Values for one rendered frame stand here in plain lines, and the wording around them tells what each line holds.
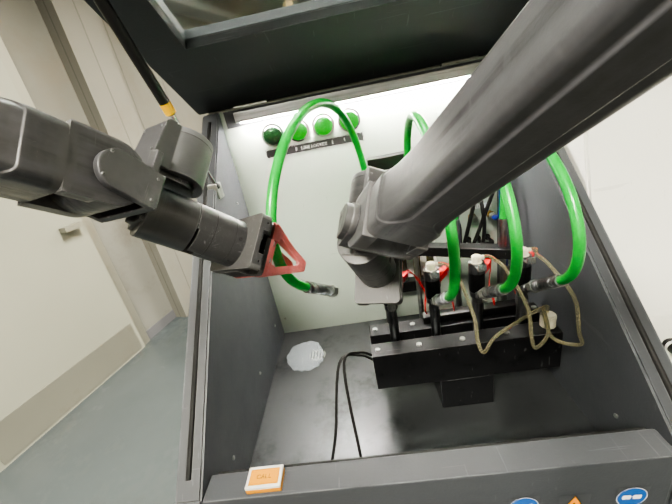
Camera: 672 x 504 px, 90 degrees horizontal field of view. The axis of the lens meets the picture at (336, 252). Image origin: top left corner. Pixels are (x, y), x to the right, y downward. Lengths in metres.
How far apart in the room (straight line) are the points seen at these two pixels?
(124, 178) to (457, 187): 0.26
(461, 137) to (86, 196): 0.27
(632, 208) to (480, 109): 0.58
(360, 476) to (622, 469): 0.33
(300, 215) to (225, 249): 0.50
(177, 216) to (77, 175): 0.09
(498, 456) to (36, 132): 0.59
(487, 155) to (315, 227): 0.71
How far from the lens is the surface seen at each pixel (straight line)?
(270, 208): 0.43
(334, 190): 0.85
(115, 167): 0.33
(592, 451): 0.60
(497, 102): 0.19
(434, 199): 0.24
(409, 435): 0.73
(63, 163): 0.32
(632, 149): 0.75
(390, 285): 0.49
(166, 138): 0.40
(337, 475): 0.56
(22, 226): 2.63
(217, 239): 0.38
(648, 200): 0.76
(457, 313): 0.73
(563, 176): 0.53
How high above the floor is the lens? 1.41
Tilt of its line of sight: 23 degrees down
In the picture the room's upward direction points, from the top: 11 degrees counter-clockwise
